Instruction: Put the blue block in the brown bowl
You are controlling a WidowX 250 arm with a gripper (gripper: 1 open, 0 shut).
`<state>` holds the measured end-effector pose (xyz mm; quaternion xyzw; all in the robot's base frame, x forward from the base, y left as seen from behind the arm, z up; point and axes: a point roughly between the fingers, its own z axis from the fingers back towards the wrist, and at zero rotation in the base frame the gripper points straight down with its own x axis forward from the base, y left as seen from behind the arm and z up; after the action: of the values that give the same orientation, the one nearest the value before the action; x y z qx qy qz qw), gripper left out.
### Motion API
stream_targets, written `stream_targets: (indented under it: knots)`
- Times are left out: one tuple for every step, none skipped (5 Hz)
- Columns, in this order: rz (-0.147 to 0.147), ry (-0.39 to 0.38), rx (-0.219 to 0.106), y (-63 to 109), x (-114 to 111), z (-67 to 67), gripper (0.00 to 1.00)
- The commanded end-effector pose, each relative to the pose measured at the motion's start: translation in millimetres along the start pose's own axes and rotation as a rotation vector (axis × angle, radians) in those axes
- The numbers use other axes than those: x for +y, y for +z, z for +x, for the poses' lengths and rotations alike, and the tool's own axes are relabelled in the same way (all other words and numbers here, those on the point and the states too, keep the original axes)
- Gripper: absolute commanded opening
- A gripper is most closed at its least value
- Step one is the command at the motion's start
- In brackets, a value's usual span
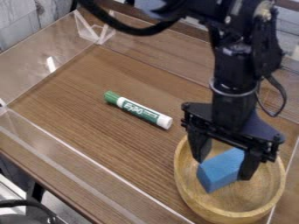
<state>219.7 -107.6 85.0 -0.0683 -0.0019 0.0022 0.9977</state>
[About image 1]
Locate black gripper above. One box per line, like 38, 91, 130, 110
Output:
182, 102, 286, 180

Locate blue foam block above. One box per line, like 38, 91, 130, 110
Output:
197, 148, 245, 193

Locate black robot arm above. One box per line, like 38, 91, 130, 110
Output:
135, 0, 285, 180

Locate brown wooden bowl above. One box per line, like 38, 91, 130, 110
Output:
174, 137, 286, 224

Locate green Expo marker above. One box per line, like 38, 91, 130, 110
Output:
105, 91, 174, 130

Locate clear acrylic tray walls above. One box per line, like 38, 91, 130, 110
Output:
0, 10, 299, 224

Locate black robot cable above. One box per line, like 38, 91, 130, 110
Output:
78, 0, 189, 38

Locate black cable lower left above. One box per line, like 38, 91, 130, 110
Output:
0, 199, 57, 224

